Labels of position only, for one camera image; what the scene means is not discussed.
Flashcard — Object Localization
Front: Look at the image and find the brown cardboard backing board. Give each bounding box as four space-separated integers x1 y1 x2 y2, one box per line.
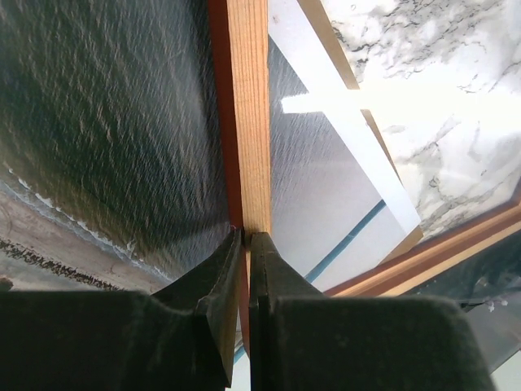
269 1 422 269

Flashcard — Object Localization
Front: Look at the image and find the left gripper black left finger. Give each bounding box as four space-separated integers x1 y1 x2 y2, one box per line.
1 230 243 390

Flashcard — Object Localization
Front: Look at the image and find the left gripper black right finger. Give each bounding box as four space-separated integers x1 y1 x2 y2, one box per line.
249 233 494 390

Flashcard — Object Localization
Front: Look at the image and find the orange wooden picture frame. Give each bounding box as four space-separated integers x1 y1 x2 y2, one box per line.
208 1 520 353

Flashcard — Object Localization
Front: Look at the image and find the landscape photo print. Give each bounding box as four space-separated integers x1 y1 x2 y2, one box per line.
0 0 422 294

